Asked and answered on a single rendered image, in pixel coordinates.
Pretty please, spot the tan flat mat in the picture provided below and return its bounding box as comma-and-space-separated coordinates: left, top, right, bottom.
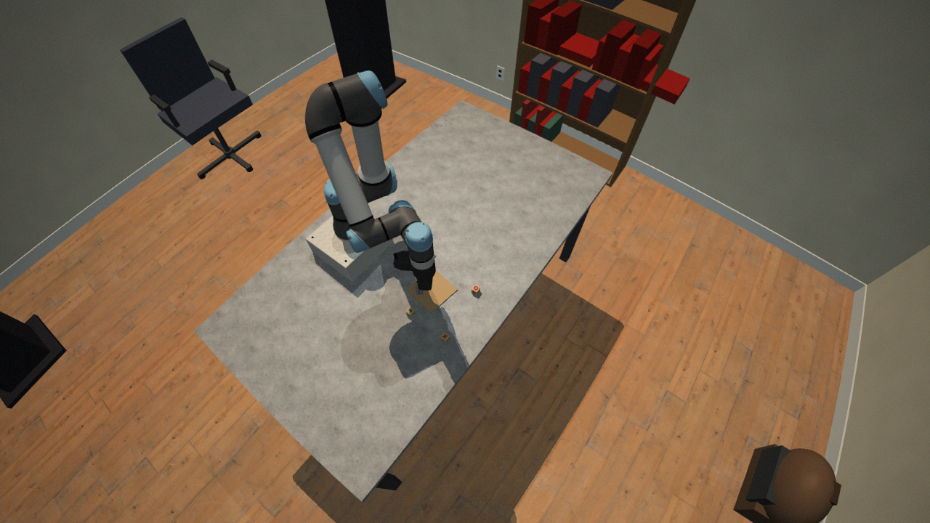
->
406, 270, 458, 313

